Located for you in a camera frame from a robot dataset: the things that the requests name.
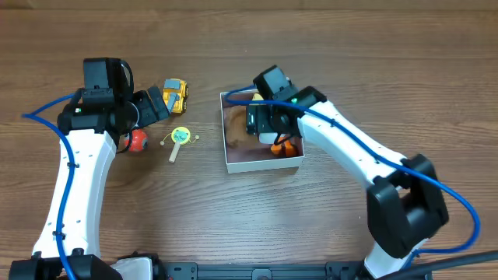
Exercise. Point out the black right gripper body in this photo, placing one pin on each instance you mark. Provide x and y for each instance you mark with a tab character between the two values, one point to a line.
252	121

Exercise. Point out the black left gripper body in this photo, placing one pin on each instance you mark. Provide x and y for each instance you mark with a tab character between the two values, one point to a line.
147	110

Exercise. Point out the yellow and blue toy truck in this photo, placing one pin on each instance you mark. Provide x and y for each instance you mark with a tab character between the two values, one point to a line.
175	94

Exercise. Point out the red ball toy with eye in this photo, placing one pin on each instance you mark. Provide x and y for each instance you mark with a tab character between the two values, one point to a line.
136	141

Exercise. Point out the white plush duck toy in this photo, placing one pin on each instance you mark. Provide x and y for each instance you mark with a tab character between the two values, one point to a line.
284	148

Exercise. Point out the brown plush toy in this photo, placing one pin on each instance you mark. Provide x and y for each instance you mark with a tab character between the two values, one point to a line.
236	127

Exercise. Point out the white square box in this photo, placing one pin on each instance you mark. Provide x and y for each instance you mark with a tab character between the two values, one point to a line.
259	158

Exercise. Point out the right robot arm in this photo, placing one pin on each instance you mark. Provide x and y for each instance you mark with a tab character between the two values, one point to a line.
403	211

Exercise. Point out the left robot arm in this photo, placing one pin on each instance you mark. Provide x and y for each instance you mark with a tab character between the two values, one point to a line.
90	127

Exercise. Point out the wooden cat rattle drum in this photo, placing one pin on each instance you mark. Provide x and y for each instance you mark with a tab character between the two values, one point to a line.
179	136

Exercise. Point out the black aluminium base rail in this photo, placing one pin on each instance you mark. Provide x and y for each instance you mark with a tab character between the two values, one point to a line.
349	270

